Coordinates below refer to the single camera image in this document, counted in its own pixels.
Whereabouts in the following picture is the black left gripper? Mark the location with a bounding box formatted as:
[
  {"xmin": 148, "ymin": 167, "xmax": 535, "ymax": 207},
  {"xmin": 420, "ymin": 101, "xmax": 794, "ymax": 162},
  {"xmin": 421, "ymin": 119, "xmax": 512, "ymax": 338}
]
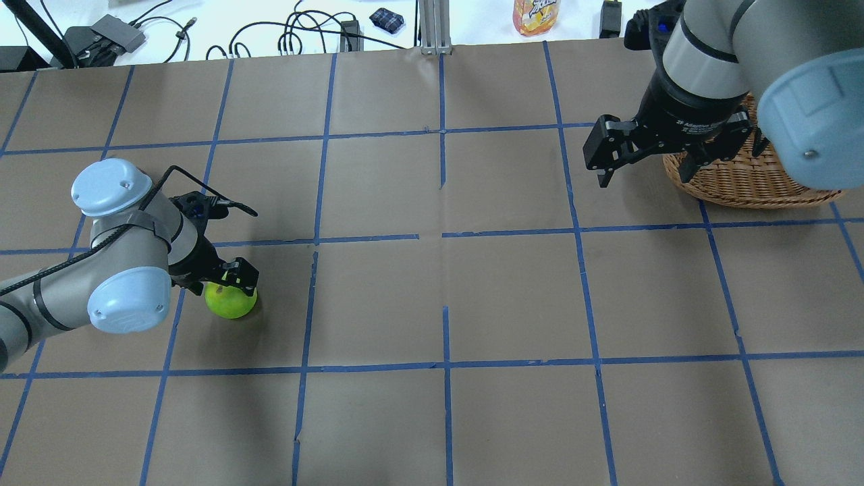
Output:
[{"xmin": 169, "ymin": 235, "xmax": 260, "ymax": 296}]

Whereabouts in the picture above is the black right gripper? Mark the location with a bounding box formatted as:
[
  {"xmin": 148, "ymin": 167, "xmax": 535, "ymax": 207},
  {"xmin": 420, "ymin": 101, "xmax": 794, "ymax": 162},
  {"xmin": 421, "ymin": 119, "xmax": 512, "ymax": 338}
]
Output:
[{"xmin": 583, "ymin": 67, "xmax": 754, "ymax": 188}]

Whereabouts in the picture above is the green apple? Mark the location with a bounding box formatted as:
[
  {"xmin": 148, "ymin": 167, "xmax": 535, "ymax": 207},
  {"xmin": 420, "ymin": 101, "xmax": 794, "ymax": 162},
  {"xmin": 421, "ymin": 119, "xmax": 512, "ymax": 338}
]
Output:
[{"xmin": 203, "ymin": 282, "xmax": 257, "ymax": 319}]

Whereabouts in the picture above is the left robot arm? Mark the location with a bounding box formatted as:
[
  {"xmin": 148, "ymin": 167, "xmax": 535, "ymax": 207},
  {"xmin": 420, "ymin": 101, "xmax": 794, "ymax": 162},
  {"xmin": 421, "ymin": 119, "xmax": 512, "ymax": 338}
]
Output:
[{"xmin": 1, "ymin": 158, "xmax": 259, "ymax": 369}]

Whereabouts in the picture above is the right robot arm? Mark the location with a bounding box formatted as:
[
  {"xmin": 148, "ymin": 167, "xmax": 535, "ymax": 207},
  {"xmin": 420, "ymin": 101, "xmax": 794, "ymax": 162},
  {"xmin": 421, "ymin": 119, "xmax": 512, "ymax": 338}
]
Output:
[{"xmin": 583, "ymin": 1, "xmax": 863, "ymax": 190}]

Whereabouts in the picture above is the wicker basket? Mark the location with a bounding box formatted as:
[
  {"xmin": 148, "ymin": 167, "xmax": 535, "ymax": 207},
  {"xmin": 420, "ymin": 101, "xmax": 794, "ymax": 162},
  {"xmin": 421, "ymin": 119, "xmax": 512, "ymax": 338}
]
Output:
[{"xmin": 662, "ymin": 92, "xmax": 844, "ymax": 209}]

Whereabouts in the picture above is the orange juice bottle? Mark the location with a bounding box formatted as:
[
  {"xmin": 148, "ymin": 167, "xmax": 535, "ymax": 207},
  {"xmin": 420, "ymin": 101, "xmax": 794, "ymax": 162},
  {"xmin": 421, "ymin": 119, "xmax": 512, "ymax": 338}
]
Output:
[{"xmin": 512, "ymin": 0, "xmax": 560, "ymax": 36}]

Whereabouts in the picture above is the grey box device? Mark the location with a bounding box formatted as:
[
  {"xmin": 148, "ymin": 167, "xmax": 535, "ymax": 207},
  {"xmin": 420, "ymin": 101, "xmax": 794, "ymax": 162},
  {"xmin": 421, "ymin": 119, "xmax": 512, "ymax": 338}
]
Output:
[{"xmin": 90, "ymin": 13, "xmax": 146, "ymax": 53}]

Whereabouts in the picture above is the black power adapter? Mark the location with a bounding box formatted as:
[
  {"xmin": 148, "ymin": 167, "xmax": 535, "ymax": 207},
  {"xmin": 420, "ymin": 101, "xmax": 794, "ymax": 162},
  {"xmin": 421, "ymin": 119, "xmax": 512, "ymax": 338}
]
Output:
[{"xmin": 337, "ymin": 20, "xmax": 364, "ymax": 53}]

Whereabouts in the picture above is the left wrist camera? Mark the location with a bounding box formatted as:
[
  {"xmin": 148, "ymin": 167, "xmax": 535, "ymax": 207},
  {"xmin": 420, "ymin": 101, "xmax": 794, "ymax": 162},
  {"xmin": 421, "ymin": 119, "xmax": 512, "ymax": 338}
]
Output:
[{"xmin": 169, "ymin": 192, "xmax": 229, "ymax": 221}]

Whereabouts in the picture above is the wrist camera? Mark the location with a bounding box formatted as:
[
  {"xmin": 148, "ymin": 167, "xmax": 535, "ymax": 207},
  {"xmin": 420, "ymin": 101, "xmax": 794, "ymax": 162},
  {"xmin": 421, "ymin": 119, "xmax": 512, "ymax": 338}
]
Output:
[
  {"xmin": 624, "ymin": 1, "xmax": 686, "ymax": 51},
  {"xmin": 169, "ymin": 192, "xmax": 229, "ymax": 221}
]

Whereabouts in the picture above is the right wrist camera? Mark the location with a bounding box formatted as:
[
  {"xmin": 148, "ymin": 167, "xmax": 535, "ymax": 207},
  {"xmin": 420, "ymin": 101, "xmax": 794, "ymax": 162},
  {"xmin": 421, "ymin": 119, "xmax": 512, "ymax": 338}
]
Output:
[{"xmin": 624, "ymin": 1, "xmax": 686, "ymax": 51}]

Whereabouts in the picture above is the aluminium frame post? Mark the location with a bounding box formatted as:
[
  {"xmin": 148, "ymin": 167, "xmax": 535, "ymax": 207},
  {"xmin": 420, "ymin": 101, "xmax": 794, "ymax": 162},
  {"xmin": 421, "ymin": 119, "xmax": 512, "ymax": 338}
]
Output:
[{"xmin": 416, "ymin": 0, "xmax": 452, "ymax": 55}]

